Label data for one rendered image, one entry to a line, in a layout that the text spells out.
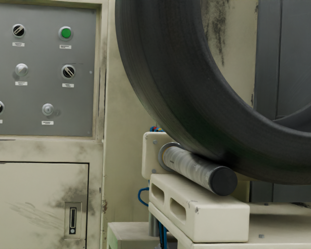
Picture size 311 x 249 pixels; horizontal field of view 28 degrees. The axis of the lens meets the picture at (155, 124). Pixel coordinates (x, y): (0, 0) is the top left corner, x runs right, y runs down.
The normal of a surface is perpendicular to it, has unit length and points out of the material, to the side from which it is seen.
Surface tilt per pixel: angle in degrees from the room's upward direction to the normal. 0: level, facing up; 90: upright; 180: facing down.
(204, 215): 90
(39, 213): 90
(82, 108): 90
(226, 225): 90
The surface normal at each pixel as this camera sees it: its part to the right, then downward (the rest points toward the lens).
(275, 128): 0.12, 0.23
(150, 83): -0.80, 0.43
